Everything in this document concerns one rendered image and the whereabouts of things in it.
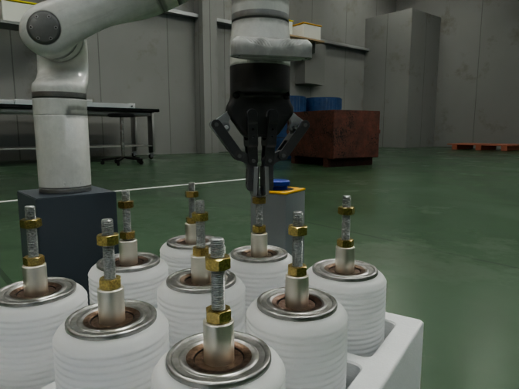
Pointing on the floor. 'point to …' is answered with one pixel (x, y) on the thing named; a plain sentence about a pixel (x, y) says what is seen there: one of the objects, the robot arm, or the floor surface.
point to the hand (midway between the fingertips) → (259, 180)
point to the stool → (122, 140)
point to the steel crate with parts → (338, 138)
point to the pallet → (485, 146)
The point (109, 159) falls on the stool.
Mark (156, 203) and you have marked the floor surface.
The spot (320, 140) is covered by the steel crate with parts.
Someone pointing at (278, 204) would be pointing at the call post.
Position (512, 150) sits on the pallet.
